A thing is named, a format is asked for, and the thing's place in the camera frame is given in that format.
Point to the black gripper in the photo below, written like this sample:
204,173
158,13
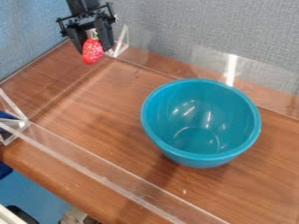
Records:
87,9

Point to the red toy strawberry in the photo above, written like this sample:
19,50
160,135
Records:
92,51

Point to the blue plastic bowl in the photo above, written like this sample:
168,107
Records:
200,121

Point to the clear acrylic back barrier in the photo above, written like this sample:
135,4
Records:
270,85

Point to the clear acrylic barrier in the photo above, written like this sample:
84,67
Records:
99,187
270,85

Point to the clear acrylic front barrier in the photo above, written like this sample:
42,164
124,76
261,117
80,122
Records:
99,187

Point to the black object bottom left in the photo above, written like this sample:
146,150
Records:
22,214

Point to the clear acrylic corner bracket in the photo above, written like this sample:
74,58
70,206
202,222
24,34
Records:
122,44

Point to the clear acrylic left bracket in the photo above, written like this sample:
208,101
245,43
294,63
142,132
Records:
14,121

